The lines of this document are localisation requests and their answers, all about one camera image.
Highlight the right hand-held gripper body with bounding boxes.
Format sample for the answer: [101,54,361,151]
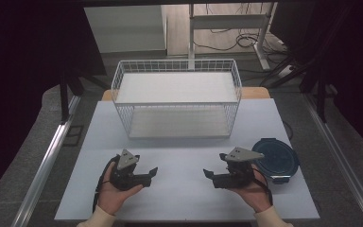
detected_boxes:
[219,147,265,189]

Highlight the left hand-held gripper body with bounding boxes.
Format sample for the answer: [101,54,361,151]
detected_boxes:
[109,148,146,191]

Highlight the dark blue round lid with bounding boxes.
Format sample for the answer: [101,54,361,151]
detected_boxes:
[251,137,301,185]

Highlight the white wire shelf rack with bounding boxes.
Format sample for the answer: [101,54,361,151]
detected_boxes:
[111,59,243,140]

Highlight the person's left hand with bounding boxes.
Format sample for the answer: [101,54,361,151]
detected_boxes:
[96,161,145,217]

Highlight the person's right hand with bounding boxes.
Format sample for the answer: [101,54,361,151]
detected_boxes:
[229,164,274,214]

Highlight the wooden table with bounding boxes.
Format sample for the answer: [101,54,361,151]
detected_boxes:
[101,86,271,102]

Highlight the black stand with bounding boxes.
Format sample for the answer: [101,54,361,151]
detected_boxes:
[59,65,111,125]
[266,56,339,124]

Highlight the dark curtain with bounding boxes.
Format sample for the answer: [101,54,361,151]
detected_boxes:
[269,0,363,160]
[0,0,108,206]

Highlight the white cabinet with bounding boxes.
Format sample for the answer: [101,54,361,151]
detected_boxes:
[84,4,168,55]

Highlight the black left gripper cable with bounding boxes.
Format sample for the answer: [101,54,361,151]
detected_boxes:
[92,154,121,214]

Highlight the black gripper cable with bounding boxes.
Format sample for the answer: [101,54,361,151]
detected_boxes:
[92,154,121,214]
[251,167,274,206]

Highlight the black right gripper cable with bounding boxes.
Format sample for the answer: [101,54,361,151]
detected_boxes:
[251,167,274,206]

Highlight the black cable beside table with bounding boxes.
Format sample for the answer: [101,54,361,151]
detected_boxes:
[282,120,295,142]

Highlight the black square floor frame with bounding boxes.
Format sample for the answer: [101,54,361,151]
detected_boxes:
[62,125,85,148]

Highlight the metal rail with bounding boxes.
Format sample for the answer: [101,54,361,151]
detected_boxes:
[10,95,82,227]
[302,93,363,227]

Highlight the black floor cables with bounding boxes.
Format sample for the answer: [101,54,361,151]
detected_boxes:
[192,3,292,55]

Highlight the white desk frame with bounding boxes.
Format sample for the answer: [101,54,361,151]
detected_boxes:
[187,3,278,71]

